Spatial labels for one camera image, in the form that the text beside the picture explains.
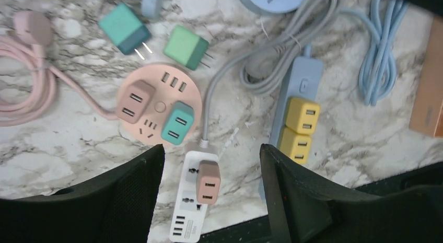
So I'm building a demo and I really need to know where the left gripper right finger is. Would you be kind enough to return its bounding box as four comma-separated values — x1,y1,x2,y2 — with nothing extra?
260,144,442,242

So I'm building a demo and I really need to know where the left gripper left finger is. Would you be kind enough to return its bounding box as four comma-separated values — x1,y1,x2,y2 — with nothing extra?
1,145,165,242

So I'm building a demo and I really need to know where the yellow charger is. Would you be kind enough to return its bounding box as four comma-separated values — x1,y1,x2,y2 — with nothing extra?
277,126,312,165

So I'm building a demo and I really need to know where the yellow charger plug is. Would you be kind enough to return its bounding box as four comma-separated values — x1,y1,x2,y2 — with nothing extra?
284,97,321,135

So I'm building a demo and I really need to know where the pink charger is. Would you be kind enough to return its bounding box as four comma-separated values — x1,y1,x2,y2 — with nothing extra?
196,160,221,204

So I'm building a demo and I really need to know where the teal charger plug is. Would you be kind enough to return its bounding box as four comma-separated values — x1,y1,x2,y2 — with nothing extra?
161,101,194,145
98,3,153,60

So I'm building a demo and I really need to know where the pink charger plug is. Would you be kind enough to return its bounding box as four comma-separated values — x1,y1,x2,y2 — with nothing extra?
116,80,156,124

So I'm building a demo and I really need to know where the green charger plug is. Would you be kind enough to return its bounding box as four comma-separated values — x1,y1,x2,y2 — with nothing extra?
163,25,213,71

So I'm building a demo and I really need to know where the white power strip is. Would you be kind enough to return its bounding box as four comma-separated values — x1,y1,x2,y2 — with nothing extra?
169,149,219,242

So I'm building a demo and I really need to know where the blue long power strip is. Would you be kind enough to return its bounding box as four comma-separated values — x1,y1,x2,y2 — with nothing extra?
269,45,323,149

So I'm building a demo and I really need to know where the pink round power strip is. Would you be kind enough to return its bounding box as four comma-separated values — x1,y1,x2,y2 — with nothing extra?
117,63,203,145

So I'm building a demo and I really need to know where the orange plastic file rack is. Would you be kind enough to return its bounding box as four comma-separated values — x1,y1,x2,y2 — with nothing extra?
409,17,442,138

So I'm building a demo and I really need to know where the blue round power strip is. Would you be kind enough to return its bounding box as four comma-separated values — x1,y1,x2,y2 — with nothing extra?
240,0,303,16

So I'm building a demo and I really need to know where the grey bundled power cord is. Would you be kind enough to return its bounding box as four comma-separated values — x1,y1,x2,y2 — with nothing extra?
199,0,343,148

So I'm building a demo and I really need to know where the pink coiled power cord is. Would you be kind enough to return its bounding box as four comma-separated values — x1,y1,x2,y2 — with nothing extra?
0,10,122,128

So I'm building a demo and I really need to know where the blue usb cable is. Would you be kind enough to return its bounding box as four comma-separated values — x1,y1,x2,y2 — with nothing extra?
339,0,411,107

